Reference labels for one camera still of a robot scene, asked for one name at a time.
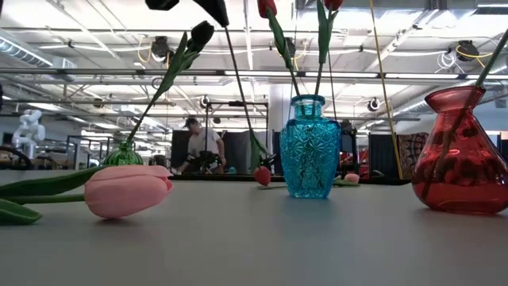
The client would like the black artificial tulip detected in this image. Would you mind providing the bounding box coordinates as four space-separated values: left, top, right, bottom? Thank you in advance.
125 20 216 145
130 37 202 144

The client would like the black metal frame stand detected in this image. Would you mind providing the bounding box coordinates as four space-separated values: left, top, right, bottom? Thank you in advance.
204 101 271 176

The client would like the green glass vase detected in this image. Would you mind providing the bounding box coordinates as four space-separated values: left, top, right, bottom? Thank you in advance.
103 141 144 167

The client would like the blue glass vase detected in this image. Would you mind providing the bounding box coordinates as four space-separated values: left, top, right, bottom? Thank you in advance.
279 94 342 199

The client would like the pink artificial tulip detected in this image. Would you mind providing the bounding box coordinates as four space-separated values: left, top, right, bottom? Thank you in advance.
474 27 508 89
257 172 362 191
0 164 175 226

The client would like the black curtain partition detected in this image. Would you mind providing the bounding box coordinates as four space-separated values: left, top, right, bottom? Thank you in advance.
171 129 275 176

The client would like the person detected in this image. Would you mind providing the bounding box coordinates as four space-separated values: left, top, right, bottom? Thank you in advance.
174 117 227 175

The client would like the patterned fabric panel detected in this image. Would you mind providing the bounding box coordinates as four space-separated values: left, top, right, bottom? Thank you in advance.
398 133 430 180

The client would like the black partition panel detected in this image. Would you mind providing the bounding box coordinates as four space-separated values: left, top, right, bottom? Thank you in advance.
368 133 400 180

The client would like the yellow cable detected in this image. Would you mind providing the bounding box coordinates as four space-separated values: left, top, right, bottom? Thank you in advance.
368 0 404 180

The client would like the black metal table frame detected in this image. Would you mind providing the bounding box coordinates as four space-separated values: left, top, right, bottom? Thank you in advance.
172 173 413 186

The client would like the red glass vase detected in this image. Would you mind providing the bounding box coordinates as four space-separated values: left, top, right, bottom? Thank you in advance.
411 85 508 215

